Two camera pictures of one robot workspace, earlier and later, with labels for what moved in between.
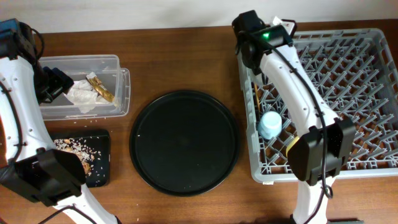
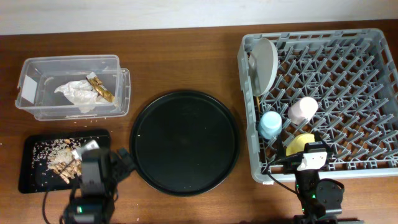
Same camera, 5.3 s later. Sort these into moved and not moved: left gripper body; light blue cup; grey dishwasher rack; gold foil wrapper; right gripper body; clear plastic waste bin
Moved: left gripper body; right gripper body
Not moved: grey dishwasher rack; light blue cup; gold foil wrapper; clear plastic waste bin
